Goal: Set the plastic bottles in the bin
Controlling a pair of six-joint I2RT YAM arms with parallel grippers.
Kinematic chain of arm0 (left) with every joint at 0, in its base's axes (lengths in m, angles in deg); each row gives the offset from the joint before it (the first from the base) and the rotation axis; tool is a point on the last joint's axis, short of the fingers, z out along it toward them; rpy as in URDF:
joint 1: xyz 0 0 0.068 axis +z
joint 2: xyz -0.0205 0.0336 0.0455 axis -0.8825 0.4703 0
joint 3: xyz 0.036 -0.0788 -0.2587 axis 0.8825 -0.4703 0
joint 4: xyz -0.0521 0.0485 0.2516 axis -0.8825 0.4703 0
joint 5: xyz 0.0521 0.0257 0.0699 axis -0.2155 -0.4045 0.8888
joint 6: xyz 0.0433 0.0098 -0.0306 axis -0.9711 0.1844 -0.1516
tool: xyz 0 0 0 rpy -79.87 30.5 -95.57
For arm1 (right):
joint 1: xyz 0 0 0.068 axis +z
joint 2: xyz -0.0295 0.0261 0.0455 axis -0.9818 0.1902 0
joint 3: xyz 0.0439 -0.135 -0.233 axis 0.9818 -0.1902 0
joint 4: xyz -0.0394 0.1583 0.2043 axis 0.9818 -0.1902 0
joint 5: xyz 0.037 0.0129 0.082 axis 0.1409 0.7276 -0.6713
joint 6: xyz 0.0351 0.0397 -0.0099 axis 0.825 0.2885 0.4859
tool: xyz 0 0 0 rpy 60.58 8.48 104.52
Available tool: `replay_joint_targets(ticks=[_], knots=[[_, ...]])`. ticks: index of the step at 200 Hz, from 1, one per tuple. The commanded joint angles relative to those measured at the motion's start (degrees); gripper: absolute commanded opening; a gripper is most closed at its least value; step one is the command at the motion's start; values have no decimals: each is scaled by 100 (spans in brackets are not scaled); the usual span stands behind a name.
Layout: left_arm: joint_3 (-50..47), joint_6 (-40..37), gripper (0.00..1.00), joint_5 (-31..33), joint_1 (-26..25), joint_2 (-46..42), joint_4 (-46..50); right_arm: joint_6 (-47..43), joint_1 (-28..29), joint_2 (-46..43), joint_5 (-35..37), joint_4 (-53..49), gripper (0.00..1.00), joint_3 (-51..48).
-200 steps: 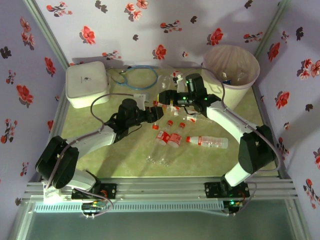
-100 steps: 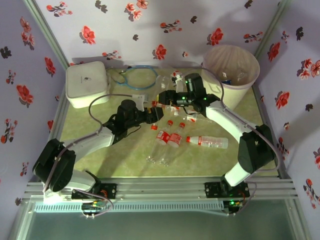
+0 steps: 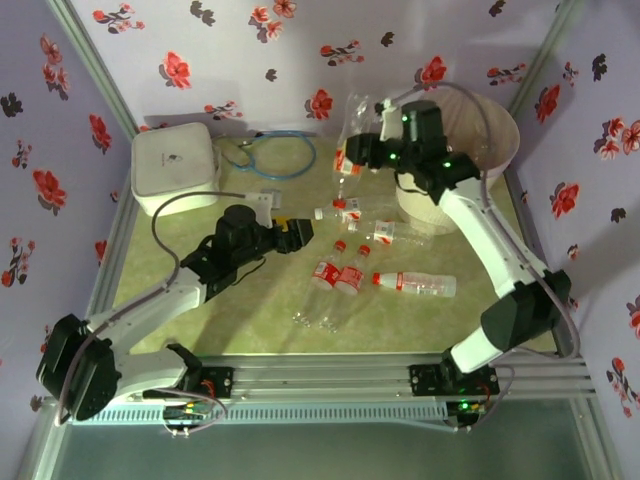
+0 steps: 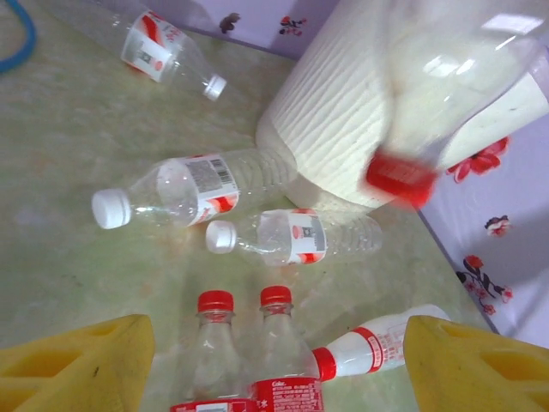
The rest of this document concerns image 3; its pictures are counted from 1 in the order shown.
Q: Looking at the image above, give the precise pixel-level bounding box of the green circuit board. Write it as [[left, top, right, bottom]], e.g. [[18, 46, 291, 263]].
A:
[[164, 402, 211, 421]]

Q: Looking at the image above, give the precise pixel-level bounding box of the aluminium corner post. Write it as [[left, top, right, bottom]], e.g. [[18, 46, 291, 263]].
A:
[[44, 0, 144, 136], [507, 0, 584, 114]]

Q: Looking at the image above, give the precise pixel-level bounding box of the crushed clear bottle red label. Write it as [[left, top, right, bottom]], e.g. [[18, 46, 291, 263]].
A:
[[332, 89, 381, 209]]

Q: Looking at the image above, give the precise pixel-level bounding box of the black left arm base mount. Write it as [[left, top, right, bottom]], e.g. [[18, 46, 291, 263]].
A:
[[199, 366, 236, 400]]

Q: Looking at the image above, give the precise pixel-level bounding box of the aluminium frame rail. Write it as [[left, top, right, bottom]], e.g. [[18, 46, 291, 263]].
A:
[[199, 352, 596, 401]]

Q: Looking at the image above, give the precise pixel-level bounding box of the white ribbed plastic bin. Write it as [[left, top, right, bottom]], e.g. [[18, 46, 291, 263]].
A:
[[393, 91, 521, 236]]

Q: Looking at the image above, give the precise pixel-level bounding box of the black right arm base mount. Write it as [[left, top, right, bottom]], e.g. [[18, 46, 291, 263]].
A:
[[408, 362, 501, 399]]

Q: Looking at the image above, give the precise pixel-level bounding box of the white slotted cable duct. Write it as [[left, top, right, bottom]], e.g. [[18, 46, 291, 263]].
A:
[[67, 401, 449, 426]]

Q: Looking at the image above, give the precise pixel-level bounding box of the white square lidded box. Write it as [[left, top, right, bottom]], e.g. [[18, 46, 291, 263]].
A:
[[130, 122, 225, 218]]

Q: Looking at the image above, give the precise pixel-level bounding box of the clear Coca-Cola bottle red label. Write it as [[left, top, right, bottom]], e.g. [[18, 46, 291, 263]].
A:
[[319, 243, 372, 334], [292, 239, 349, 327]]

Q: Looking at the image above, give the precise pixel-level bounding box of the black controller green light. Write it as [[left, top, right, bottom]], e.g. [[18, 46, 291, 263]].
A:
[[447, 397, 489, 431]]

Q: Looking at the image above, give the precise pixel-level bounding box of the blue cable loop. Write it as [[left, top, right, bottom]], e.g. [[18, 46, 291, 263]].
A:
[[230, 129, 318, 180]]

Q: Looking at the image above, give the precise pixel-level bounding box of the clear bottle white cap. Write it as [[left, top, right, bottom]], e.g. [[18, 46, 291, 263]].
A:
[[347, 218, 435, 249], [313, 196, 401, 225]]

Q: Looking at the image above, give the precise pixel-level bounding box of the aluminium side rail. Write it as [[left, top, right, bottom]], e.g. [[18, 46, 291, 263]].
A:
[[504, 167, 589, 359], [87, 172, 139, 321]]

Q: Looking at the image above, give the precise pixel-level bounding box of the clear bottle red cap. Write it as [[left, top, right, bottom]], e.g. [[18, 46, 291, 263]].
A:
[[371, 269, 458, 300]]

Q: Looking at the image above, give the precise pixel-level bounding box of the grey cable with black plug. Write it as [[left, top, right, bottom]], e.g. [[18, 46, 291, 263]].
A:
[[214, 132, 266, 169]]

